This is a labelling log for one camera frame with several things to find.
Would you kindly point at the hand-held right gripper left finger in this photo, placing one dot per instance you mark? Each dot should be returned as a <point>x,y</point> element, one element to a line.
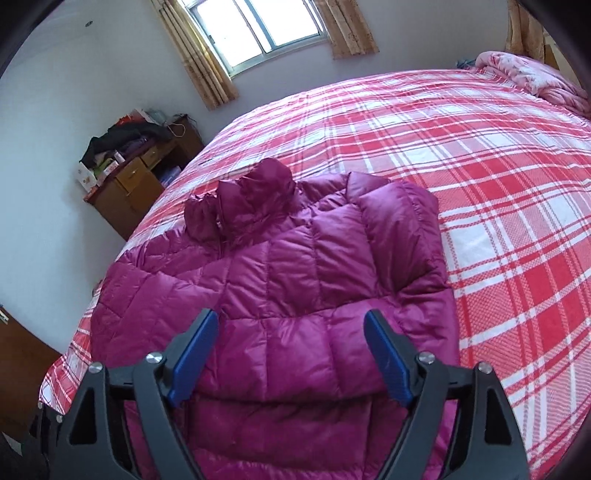
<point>196,355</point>

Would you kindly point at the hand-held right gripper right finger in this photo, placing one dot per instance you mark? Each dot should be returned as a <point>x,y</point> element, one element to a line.
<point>385,357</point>

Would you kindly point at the magenta down jacket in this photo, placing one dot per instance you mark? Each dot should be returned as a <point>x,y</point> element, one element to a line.
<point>300,277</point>

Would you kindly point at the black clothes pile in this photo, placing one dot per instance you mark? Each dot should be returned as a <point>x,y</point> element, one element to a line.
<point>120,138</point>

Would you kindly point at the wooden door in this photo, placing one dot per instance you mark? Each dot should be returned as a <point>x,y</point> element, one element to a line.
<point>23,360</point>

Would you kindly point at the wooden desk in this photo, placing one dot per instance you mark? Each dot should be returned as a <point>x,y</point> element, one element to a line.
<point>134,184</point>

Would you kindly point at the red plaid bed sheet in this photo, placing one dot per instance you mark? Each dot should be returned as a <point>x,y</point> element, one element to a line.
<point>508,207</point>

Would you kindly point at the white box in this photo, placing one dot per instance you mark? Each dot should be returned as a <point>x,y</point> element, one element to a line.
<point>87,177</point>

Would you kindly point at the purple cloth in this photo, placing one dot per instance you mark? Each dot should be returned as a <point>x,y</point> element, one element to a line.
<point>138,146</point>

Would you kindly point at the red and white bag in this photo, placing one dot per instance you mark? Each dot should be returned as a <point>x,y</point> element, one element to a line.
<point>136,117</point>

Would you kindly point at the long tan curtain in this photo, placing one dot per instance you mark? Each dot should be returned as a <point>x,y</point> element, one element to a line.
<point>203,69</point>

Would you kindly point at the pink floral quilt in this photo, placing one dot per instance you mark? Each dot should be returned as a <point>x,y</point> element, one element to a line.
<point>531,74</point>

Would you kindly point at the short tan curtain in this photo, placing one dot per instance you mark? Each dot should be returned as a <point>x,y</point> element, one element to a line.
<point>351,27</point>

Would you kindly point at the window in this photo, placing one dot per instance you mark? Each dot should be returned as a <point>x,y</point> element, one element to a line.
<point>258,27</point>

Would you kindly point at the orange curtain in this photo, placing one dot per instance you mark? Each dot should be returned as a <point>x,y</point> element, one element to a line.
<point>521,37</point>

